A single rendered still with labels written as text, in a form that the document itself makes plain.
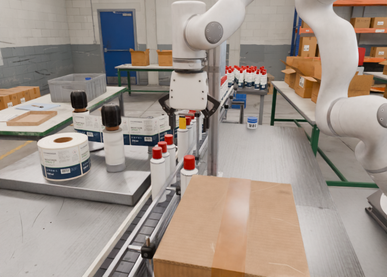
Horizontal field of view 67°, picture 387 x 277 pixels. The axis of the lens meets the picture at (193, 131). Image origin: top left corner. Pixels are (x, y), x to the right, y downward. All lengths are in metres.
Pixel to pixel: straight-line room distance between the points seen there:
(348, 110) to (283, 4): 8.08
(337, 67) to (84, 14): 9.02
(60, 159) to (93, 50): 8.38
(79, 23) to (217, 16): 9.10
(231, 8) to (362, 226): 0.86
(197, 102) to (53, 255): 0.63
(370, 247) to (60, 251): 0.95
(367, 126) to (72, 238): 0.94
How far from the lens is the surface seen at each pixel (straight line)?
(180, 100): 0.77
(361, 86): 2.73
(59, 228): 1.14
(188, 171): 0.83
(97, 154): 1.56
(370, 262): 1.06
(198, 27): 0.66
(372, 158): 1.00
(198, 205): 0.62
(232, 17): 0.70
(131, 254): 0.89
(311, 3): 1.00
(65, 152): 1.29
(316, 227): 1.13
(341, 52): 0.94
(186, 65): 0.73
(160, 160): 1.01
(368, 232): 1.18
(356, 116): 0.89
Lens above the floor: 1.45
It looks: 18 degrees down
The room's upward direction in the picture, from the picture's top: straight up
